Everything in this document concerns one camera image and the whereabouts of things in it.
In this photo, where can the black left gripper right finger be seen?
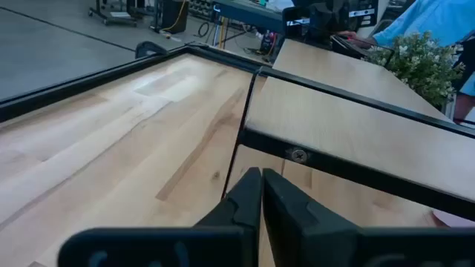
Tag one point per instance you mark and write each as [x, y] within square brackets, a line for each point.
[297, 230]

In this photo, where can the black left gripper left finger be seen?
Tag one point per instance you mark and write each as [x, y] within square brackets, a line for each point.
[237, 215]

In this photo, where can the backlit keyboard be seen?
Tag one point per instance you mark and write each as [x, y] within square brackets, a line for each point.
[345, 46]

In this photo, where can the person's hand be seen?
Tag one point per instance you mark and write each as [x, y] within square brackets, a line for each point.
[356, 39]

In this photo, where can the green potted plant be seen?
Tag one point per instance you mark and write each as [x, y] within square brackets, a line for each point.
[419, 70]

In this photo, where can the teal workbench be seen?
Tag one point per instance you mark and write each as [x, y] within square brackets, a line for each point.
[248, 13]

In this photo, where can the parts rack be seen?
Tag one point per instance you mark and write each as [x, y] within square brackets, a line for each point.
[202, 9]

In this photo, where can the black equipment cabinet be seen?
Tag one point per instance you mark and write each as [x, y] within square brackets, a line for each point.
[167, 15]

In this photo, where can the wheeled cart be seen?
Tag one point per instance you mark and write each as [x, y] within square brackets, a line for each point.
[120, 15]

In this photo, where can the person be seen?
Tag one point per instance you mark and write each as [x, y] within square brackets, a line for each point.
[438, 18]

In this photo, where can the black frame clamp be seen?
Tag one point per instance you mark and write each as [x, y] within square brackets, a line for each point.
[148, 49]

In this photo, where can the black aluminium table frame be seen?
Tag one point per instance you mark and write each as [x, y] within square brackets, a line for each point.
[74, 86]

